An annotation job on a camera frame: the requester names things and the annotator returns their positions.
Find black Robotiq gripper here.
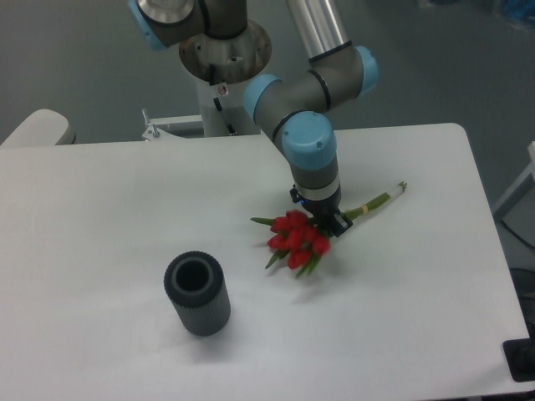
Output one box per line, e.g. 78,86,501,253
289,187,353,237

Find red tulip bouquet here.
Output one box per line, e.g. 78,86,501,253
250,181,408,277

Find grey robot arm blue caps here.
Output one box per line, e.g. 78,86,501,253
128,1,379,236

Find dark grey ribbed vase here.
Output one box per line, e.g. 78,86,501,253
163,251,232,337

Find black device at table edge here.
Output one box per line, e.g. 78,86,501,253
502,338,534,383

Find beige chair seat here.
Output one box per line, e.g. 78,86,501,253
1,109,76,149

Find black cable on pedestal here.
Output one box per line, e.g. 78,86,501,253
212,96,237,136

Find white furniture frame at right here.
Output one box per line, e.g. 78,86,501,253
492,142,534,221

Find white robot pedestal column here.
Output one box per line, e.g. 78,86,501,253
196,79,255,124

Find white pedestal base frame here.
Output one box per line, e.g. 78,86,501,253
141,109,261,142

